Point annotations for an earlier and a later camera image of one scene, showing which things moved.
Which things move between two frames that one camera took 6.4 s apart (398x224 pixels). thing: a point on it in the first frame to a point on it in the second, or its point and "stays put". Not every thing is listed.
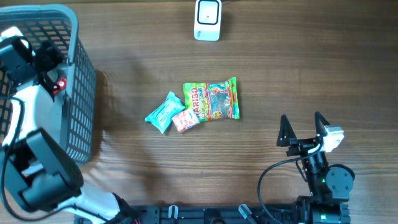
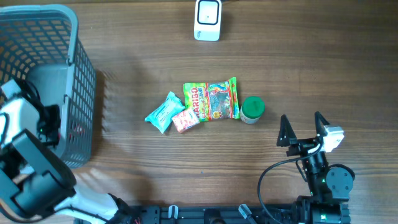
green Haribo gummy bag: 212,101 stays put
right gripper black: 300,145 stays put
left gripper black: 51,52 to 53,135
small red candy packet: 185,120 stays put
